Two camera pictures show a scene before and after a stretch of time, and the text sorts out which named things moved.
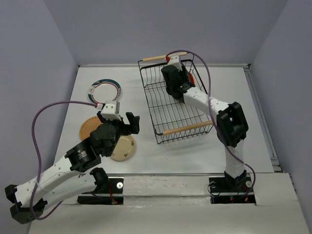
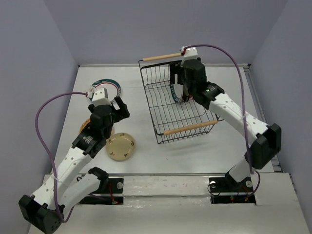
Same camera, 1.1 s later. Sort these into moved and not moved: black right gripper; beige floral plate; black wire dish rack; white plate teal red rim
Moved: black right gripper
Not moved: black wire dish rack; beige floral plate; white plate teal red rim
